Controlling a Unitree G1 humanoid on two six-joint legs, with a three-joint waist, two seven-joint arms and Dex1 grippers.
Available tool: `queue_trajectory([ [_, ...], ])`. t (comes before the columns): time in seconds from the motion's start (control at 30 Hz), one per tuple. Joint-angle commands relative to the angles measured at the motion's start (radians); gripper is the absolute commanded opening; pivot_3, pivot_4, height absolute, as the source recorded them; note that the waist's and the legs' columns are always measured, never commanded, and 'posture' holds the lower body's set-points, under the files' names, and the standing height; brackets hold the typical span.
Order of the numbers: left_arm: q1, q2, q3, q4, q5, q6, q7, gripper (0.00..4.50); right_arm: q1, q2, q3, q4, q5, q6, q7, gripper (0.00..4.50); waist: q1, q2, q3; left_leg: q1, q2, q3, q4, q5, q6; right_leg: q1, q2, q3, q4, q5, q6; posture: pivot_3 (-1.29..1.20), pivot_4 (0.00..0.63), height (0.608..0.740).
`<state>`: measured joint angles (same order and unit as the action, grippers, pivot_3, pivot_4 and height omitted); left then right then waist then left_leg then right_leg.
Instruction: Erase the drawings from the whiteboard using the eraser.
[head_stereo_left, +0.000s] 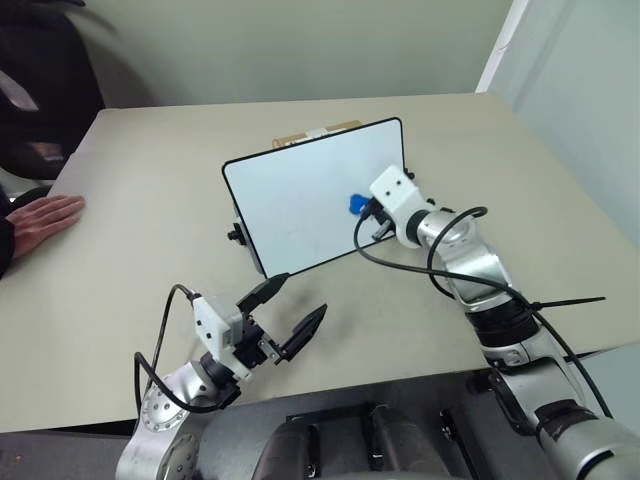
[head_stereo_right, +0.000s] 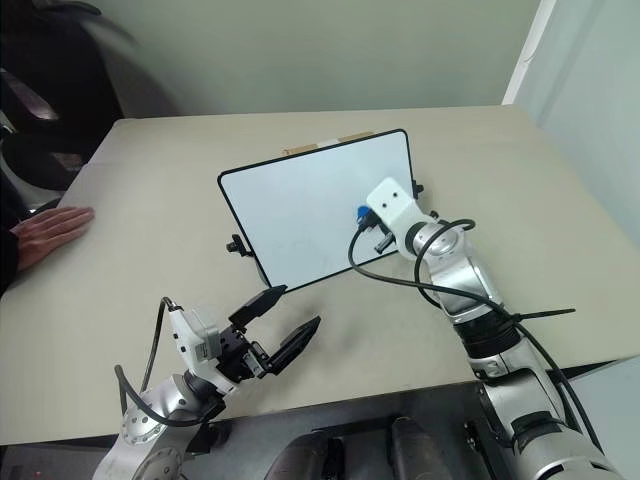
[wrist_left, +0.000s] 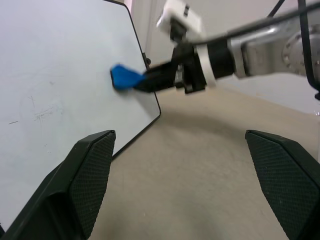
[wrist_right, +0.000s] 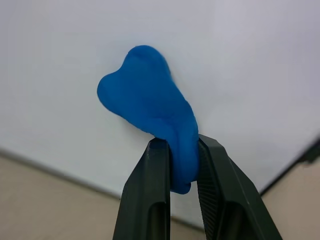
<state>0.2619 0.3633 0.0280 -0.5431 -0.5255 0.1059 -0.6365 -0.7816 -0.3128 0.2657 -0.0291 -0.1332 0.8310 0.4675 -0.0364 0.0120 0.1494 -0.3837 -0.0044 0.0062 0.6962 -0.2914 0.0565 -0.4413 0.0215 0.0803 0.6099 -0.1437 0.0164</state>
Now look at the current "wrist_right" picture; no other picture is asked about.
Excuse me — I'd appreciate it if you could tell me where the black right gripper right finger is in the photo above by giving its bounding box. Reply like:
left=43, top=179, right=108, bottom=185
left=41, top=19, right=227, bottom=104
left=196, top=134, right=284, bottom=240

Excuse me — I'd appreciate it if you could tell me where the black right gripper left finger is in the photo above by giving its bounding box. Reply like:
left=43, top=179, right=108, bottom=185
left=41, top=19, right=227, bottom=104
left=112, top=138, right=174, bottom=240

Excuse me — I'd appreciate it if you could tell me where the blue clay lump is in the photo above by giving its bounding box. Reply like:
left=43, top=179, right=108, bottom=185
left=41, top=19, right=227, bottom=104
left=96, top=44, right=200, bottom=195

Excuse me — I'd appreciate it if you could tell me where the white whiteboard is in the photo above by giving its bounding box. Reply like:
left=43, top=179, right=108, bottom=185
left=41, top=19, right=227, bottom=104
left=0, top=0, right=320, bottom=221

